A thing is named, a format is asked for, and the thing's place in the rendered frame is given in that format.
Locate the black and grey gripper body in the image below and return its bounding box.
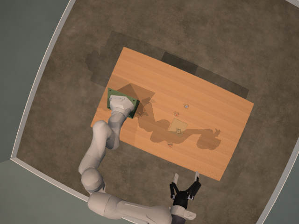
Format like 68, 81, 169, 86
173, 191, 188, 209

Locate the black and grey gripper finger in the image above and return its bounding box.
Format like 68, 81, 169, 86
170, 173, 180, 200
181, 171, 201, 200

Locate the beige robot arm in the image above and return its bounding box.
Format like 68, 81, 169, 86
78, 95, 196, 224

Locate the tan flat mat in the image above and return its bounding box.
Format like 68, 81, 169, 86
168, 118, 187, 138

